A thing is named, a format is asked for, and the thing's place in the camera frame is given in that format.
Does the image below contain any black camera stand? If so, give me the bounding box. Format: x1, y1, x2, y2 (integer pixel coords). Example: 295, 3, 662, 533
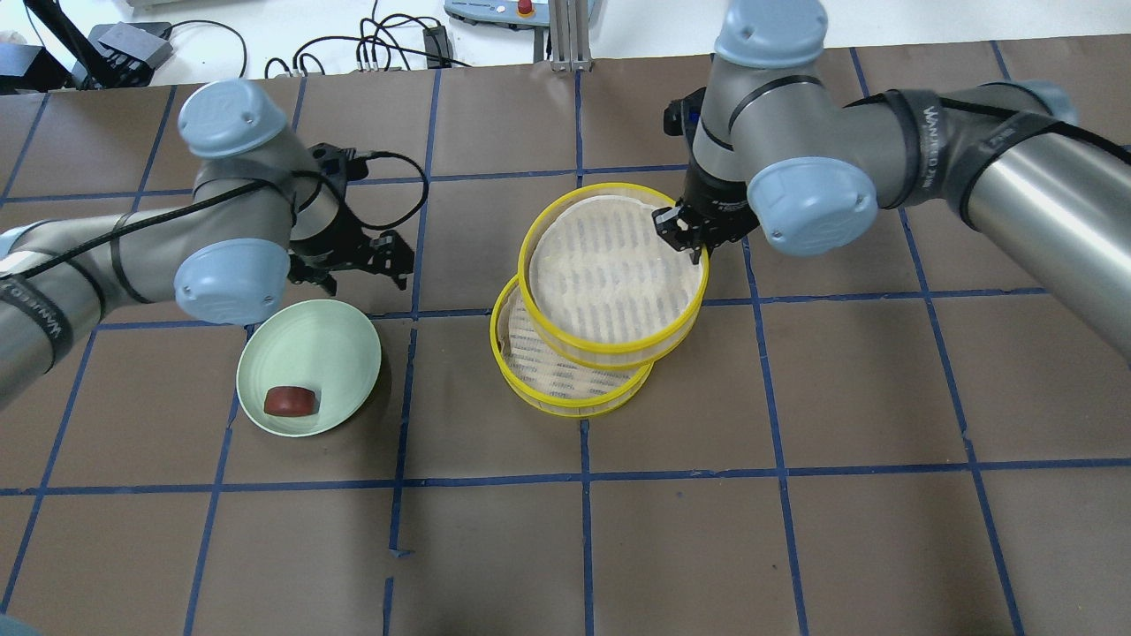
23, 1, 173, 91

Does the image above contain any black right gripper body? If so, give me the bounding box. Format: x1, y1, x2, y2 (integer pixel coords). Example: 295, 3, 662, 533
670, 163, 760, 253

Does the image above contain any brown steamed bun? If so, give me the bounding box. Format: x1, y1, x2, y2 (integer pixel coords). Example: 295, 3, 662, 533
262, 385, 318, 418

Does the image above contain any blue teach pendant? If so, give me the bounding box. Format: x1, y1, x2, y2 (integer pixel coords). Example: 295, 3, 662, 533
442, 1, 552, 31

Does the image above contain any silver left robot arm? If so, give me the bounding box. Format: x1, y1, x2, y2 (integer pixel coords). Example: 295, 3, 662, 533
1, 78, 415, 405

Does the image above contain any aluminium frame post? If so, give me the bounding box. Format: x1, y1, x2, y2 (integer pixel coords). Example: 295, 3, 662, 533
549, 0, 593, 72

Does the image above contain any mint green plate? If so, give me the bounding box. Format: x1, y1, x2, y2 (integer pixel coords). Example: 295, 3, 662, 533
238, 300, 383, 438

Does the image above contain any yellow steamer basket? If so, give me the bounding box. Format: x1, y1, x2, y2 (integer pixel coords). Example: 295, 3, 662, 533
490, 276, 654, 420
517, 182, 713, 370

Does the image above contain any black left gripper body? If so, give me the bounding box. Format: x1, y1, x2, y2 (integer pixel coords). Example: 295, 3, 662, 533
287, 199, 412, 284

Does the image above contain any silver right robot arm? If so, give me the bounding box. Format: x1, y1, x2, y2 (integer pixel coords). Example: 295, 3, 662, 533
653, 1, 1130, 355

